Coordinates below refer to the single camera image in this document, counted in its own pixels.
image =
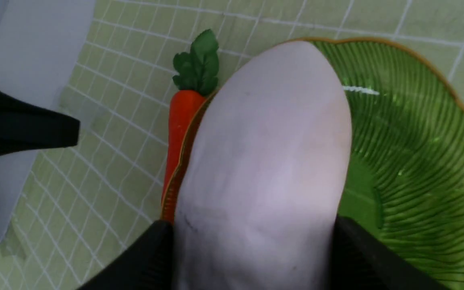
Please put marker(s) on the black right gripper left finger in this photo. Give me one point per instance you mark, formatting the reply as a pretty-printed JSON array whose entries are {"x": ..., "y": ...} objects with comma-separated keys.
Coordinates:
[{"x": 145, "y": 265}]

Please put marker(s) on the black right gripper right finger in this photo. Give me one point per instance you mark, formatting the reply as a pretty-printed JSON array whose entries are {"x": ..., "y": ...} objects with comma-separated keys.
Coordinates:
[{"x": 361, "y": 262}]

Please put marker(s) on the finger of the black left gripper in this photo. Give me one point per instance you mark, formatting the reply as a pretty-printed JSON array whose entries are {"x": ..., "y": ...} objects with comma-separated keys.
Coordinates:
[{"x": 25, "y": 127}]

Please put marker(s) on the white toy radish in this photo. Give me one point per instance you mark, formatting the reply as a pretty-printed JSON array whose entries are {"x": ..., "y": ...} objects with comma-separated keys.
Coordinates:
[{"x": 259, "y": 200}]

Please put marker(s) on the toy carrot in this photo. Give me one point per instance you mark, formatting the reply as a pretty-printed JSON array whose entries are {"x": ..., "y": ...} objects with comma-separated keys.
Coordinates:
[{"x": 195, "y": 79}]

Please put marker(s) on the green checkered tablecloth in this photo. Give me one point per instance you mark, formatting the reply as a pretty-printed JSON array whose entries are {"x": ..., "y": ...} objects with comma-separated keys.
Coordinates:
[{"x": 80, "y": 207}]

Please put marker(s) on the green ribbed plastic plate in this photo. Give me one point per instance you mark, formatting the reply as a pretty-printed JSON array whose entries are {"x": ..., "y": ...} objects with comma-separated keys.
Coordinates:
[{"x": 405, "y": 177}]

